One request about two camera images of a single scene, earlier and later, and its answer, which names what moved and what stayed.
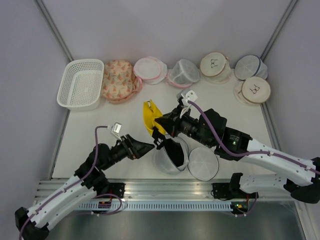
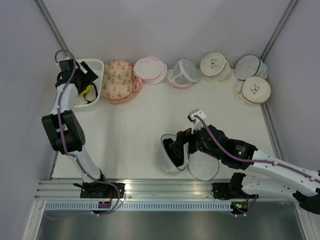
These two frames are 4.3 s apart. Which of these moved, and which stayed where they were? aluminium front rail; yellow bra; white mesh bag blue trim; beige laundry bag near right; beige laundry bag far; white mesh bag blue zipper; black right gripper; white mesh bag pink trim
Moved: black right gripper; yellow bra
Stayed: beige laundry bag far; white mesh bag blue zipper; white mesh bag blue trim; white mesh bag pink trim; beige laundry bag near right; aluminium front rail
